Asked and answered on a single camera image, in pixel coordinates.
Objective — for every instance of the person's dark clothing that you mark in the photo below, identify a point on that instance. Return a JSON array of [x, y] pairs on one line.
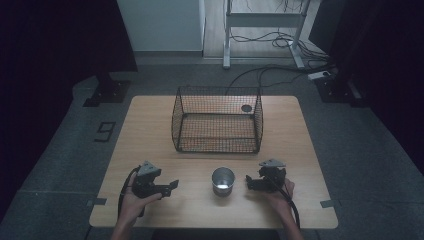
[[213, 235]]

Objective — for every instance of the silver metal cup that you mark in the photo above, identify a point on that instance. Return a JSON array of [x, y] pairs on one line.
[[223, 181]]

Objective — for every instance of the dark curtain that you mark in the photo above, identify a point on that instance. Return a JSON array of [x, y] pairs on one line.
[[386, 50], [50, 50]]

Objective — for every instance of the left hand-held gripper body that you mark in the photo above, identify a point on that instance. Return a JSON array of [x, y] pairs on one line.
[[146, 181]]

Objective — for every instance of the black stand base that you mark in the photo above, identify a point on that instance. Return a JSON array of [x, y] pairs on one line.
[[336, 90], [108, 91]]

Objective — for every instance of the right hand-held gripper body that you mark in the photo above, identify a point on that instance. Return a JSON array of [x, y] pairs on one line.
[[273, 178]]

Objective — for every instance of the round black table grommet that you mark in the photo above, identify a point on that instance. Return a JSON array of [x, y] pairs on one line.
[[246, 108]]

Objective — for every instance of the person's left hand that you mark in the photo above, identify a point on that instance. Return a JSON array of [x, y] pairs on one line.
[[135, 205]]

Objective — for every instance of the white cabinet panel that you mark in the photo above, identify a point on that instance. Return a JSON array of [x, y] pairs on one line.
[[160, 23]]

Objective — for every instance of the white power strip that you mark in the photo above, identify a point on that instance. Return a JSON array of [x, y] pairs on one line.
[[318, 75]]

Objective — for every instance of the person's right hand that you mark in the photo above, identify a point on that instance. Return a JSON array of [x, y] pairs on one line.
[[278, 200]]

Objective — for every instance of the white metal desk frame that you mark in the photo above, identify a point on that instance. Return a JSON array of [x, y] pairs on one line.
[[263, 19]]

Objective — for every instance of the grey tape piece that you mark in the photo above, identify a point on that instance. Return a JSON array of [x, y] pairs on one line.
[[97, 201], [327, 203]]

